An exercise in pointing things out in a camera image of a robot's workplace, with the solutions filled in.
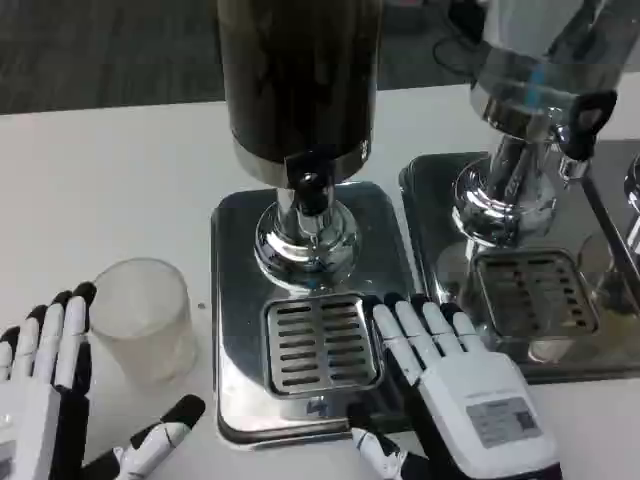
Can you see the steel drip grid, dark dispenser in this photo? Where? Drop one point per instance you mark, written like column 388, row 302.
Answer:
column 322, row 345

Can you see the black background object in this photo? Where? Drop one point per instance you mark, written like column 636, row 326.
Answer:
column 467, row 17

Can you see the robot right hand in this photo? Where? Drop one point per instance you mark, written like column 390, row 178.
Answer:
column 480, row 400

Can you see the black tap of clear dispenser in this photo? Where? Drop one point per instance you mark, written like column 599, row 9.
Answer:
column 591, row 120

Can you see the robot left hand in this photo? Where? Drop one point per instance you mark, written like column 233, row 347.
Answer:
column 42, row 400

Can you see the clear ribbed glass cup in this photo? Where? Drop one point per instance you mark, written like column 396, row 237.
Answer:
column 142, row 330

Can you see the black tap of dark dispenser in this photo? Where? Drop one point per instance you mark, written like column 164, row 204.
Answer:
column 311, row 186

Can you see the dark tank drink dispenser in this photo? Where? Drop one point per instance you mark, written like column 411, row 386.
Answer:
column 300, row 90

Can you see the clear tank drink dispenser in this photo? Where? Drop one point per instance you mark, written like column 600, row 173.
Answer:
column 520, row 200

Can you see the steel drip grid, clear dispenser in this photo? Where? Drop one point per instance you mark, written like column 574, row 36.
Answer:
column 537, row 292

